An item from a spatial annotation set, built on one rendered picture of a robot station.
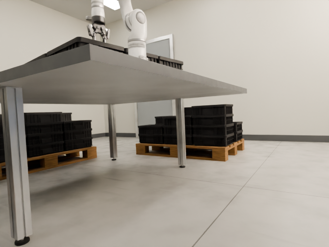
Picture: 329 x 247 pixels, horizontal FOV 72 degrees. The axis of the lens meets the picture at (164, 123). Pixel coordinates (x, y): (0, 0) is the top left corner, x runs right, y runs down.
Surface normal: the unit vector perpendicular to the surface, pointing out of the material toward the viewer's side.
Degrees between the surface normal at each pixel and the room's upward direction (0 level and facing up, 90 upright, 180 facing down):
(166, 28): 90
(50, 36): 90
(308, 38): 90
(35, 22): 90
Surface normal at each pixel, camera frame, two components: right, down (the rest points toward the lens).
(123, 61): 0.84, -0.01
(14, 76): -0.55, 0.06
